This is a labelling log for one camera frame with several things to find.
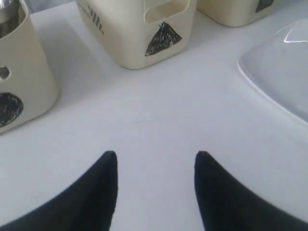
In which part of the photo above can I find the white square plate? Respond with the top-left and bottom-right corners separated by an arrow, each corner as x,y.
237,18 -> 308,123

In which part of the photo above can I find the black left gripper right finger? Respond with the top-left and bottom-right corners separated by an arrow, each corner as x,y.
194,151 -> 308,231

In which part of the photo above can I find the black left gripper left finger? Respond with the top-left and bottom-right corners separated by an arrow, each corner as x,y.
0,151 -> 118,231

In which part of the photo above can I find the cream bin with square mark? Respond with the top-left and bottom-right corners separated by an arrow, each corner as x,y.
197,0 -> 276,27

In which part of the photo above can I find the cream bin with circle mark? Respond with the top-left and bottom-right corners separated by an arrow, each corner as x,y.
0,0 -> 59,133

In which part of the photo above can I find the steel mug front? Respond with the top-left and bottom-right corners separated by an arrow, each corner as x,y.
0,0 -> 26,38

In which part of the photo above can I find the cream bin with triangle mark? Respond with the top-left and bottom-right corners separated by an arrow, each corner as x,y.
76,0 -> 197,69

